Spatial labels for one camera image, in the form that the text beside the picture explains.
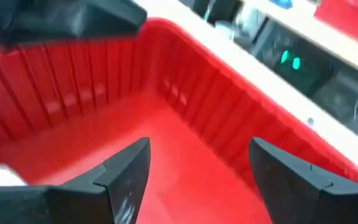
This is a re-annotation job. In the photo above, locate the red plastic laundry bin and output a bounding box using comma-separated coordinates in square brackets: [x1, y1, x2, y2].
[0, 17, 358, 224]

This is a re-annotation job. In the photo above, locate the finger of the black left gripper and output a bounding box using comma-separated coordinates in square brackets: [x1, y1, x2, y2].
[0, 0, 149, 45]

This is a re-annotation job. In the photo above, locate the black computer with green lights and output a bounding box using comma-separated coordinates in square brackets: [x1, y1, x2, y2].
[253, 18, 335, 98]

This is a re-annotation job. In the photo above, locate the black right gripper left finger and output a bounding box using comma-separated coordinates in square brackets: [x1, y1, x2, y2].
[60, 137, 152, 224]

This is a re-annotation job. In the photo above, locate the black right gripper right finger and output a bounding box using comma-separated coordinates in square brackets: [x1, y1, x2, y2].
[249, 137, 358, 224]

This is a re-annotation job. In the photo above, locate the red box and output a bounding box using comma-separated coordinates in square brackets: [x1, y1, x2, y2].
[314, 0, 358, 51]

